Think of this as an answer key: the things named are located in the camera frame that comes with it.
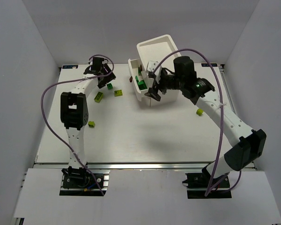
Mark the lime 2x4 lego brick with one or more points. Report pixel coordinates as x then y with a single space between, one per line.
99 96

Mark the blue corner label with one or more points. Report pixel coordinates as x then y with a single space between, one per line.
69 66
207 65

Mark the white drawer cabinet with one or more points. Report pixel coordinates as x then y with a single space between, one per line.
157 49

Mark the lime 2x2 lego brick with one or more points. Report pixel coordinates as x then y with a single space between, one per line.
118 93

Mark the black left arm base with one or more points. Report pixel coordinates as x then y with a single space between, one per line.
79 182

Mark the aluminium table frame rail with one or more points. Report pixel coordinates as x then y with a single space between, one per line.
238 138

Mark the blue left corner label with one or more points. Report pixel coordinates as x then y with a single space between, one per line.
69 66

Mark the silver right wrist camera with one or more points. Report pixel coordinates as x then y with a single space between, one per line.
151 68

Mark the small lime lego brick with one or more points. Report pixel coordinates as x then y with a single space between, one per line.
199 112
91 124

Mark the blue right corner label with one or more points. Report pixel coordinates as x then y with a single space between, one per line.
207 65

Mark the dark green 2x2 lego brick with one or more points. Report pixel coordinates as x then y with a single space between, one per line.
109 86

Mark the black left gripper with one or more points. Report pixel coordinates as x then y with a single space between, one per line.
106 78

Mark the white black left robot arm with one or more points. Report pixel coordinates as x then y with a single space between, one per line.
74 113

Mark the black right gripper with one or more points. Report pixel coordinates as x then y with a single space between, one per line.
159 85

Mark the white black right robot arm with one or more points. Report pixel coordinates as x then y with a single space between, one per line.
203 95

